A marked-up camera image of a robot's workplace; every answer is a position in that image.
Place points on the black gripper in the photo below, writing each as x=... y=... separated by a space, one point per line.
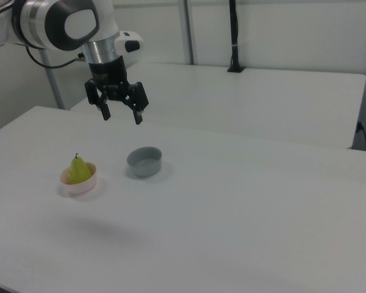
x=108 y=76

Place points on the green yellow pear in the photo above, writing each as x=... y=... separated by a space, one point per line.
x=78 y=172

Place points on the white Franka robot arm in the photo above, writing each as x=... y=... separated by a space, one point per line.
x=42 y=24

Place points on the grey plastic bowl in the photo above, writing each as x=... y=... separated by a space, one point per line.
x=146 y=169

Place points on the pink plastic bowl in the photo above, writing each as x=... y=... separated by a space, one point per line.
x=83 y=186

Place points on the white side table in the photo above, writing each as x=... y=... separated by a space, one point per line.
x=231 y=100

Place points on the grey metal frame post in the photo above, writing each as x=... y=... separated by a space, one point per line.
x=53 y=82
x=189 y=30

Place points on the black camera pole with clamp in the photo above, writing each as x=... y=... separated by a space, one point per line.
x=233 y=30

